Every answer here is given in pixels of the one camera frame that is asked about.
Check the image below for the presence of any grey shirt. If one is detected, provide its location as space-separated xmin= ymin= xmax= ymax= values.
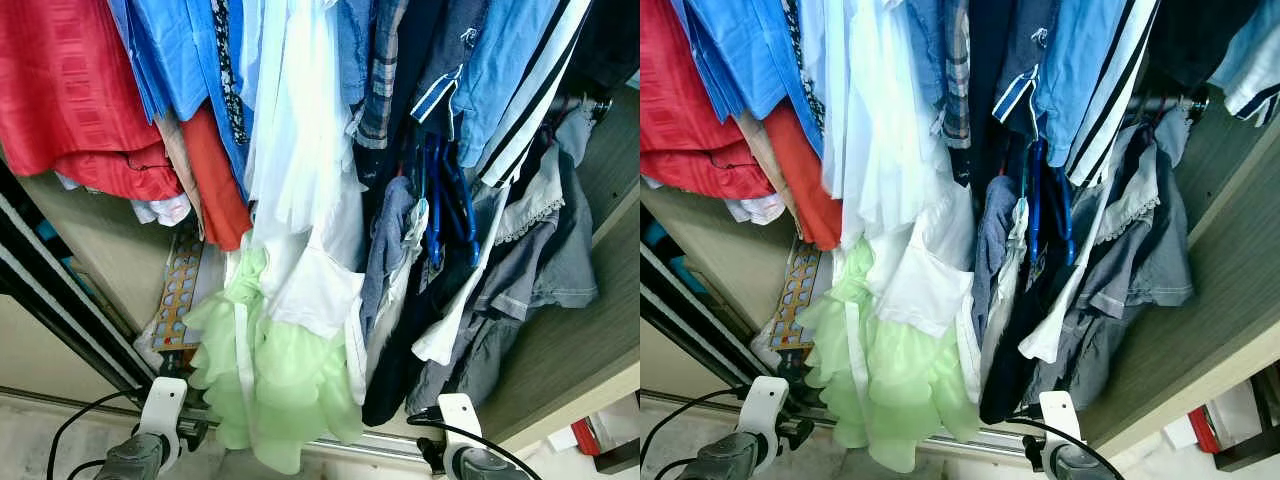
xmin=405 ymin=108 xmax=601 ymax=416
xmin=1020 ymin=108 xmax=1196 ymax=411

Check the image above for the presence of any black sliding door track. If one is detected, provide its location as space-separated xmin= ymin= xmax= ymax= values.
xmin=0 ymin=160 xmax=161 ymax=401
xmin=640 ymin=238 xmax=773 ymax=393

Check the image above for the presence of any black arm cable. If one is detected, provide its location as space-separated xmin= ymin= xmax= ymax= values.
xmin=405 ymin=408 xmax=541 ymax=480
xmin=640 ymin=385 xmax=746 ymax=480
xmin=1005 ymin=405 xmax=1126 ymax=480
xmin=45 ymin=388 xmax=146 ymax=480

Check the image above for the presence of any pale blue shirt navy trim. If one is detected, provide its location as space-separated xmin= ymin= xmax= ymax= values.
xmin=1205 ymin=0 xmax=1280 ymax=127

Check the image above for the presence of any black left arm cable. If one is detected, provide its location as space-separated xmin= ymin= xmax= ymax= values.
xmin=640 ymin=385 xmax=746 ymax=480
xmin=45 ymin=388 xmax=146 ymax=480

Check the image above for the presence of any white shirt with black stripes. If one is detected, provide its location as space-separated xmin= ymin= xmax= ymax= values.
xmin=478 ymin=0 xmax=593 ymax=189
xmin=1065 ymin=0 xmax=1161 ymax=189

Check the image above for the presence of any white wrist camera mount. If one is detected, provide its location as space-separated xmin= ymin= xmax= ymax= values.
xmin=437 ymin=393 xmax=485 ymax=477
xmin=738 ymin=376 xmax=791 ymax=466
xmin=1037 ymin=391 xmax=1083 ymax=473
xmin=137 ymin=376 xmax=191 ymax=471

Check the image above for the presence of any orange-red garment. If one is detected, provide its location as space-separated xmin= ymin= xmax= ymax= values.
xmin=178 ymin=100 xmax=253 ymax=253
xmin=765 ymin=98 xmax=843 ymax=251

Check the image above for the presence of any small blue-grey denim shirt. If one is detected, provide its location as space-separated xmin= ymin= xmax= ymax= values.
xmin=360 ymin=175 xmax=431 ymax=346
xmin=975 ymin=175 xmax=1031 ymax=341

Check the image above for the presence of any small red box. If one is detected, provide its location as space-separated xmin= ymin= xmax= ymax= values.
xmin=570 ymin=417 xmax=603 ymax=457
xmin=1190 ymin=405 xmax=1223 ymax=453

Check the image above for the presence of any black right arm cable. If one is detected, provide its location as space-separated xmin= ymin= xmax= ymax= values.
xmin=405 ymin=408 xmax=541 ymax=480
xmin=1005 ymin=405 xmax=1126 ymax=480

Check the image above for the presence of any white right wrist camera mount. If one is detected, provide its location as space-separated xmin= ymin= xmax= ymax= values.
xmin=1037 ymin=391 xmax=1083 ymax=473
xmin=437 ymin=393 xmax=485 ymax=477

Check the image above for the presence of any red shirt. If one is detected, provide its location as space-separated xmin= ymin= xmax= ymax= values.
xmin=640 ymin=0 xmax=777 ymax=200
xmin=0 ymin=0 xmax=186 ymax=203

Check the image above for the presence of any small white garment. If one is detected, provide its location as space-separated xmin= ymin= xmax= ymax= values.
xmin=645 ymin=175 xmax=787 ymax=226
xmin=55 ymin=172 xmax=193 ymax=227

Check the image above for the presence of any light blue shirt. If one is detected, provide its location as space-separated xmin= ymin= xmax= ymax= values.
xmin=1035 ymin=0 xmax=1136 ymax=169
xmin=450 ymin=0 xmax=561 ymax=169

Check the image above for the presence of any white sheer dress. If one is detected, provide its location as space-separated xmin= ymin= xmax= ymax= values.
xmin=822 ymin=0 xmax=976 ymax=339
xmin=243 ymin=0 xmax=369 ymax=341

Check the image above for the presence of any blue plastic hanger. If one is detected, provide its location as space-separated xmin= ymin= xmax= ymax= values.
xmin=440 ymin=140 xmax=481 ymax=269
xmin=420 ymin=135 xmax=447 ymax=269
xmin=1025 ymin=135 xmax=1049 ymax=266
xmin=1045 ymin=140 xmax=1077 ymax=266

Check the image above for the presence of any beige garment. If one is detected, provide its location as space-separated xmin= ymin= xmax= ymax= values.
xmin=735 ymin=110 xmax=801 ymax=217
xmin=155 ymin=112 xmax=207 ymax=241

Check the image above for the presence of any dark navy garment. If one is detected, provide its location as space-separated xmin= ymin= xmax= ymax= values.
xmin=965 ymin=0 xmax=1061 ymax=426
xmin=355 ymin=0 xmax=471 ymax=429

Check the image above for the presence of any black floral print garment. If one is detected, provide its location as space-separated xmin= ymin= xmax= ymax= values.
xmin=210 ymin=0 xmax=249 ymax=147
xmin=785 ymin=0 xmax=827 ymax=137

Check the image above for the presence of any blue plaid shirt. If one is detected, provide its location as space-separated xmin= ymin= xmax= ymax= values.
xmin=340 ymin=0 xmax=413 ymax=151
xmin=925 ymin=0 xmax=973 ymax=151

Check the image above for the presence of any bright blue shirt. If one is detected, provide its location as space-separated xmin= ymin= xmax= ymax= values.
xmin=108 ymin=0 xmax=251 ymax=191
xmin=672 ymin=0 xmax=831 ymax=161

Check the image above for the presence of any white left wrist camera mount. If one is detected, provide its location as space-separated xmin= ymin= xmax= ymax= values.
xmin=137 ymin=376 xmax=191 ymax=471
xmin=738 ymin=376 xmax=791 ymax=466

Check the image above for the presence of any slate blue shirt striped cuff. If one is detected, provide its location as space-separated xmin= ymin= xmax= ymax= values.
xmin=992 ymin=0 xmax=1066 ymax=126
xmin=410 ymin=0 xmax=491 ymax=129

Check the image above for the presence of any white lace-trim garment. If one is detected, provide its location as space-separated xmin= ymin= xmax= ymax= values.
xmin=1095 ymin=150 xmax=1163 ymax=246
xmin=493 ymin=145 xmax=568 ymax=247

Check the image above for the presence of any dark brown wooden furniture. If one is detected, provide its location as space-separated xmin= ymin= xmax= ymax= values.
xmin=595 ymin=395 xmax=641 ymax=473
xmin=1215 ymin=375 xmax=1280 ymax=471

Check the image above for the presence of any metal clothes rail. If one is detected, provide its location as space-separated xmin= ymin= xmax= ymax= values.
xmin=555 ymin=93 xmax=613 ymax=123
xmin=1140 ymin=92 xmax=1211 ymax=123

